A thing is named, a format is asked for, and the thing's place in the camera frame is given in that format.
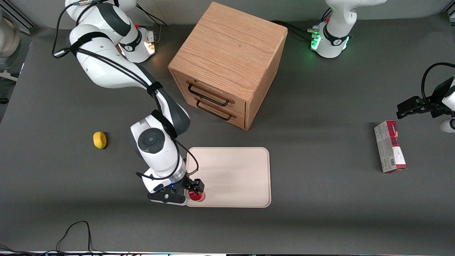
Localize wooden drawer front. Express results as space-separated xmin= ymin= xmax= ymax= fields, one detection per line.
xmin=171 ymin=70 xmax=247 ymax=115
xmin=184 ymin=95 xmax=246 ymax=130

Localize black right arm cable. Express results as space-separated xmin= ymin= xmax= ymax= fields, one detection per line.
xmin=52 ymin=0 xmax=199 ymax=180

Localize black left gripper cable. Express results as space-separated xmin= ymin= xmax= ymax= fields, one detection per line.
xmin=421 ymin=62 xmax=455 ymax=102

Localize thin black cable loop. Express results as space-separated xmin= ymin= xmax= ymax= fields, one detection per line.
xmin=0 ymin=220 xmax=107 ymax=255

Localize aluminium frame rail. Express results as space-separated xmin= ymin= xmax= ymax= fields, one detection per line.
xmin=0 ymin=7 xmax=37 ymax=30

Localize wooden drawer cabinet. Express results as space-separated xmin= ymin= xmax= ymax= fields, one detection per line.
xmin=168 ymin=1 xmax=288 ymax=131

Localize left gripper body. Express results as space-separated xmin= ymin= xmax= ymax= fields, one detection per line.
xmin=421 ymin=76 xmax=455 ymax=133

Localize grey and red carton box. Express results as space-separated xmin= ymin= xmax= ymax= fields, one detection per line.
xmin=374 ymin=120 xmax=408 ymax=174

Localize black base cables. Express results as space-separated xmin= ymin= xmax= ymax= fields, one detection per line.
xmin=135 ymin=4 xmax=169 ymax=44
xmin=271 ymin=7 xmax=333 ymax=42

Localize beige rectangular tray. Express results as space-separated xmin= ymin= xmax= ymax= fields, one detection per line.
xmin=183 ymin=147 xmax=272 ymax=208

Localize white rounded fixture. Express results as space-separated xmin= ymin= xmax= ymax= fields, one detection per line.
xmin=0 ymin=16 xmax=22 ymax=83

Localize black right base cables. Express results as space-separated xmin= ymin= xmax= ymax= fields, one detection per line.
xmin=135 ymin=4 xmax=169 ymax=44

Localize black left base cables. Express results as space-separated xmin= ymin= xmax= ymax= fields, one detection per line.
xmin=271 ymin=7 xmax=333 ymax=42

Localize black metal drawer handle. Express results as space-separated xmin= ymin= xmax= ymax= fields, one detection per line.
xmin=187 ymin=82 xmax=230 ymax=107
xmin=196 ymin=100 xmax=233 ymax=121

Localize yellow lemon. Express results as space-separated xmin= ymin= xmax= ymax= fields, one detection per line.
xmin=93 ymin=131 xmax=107 ymax=149

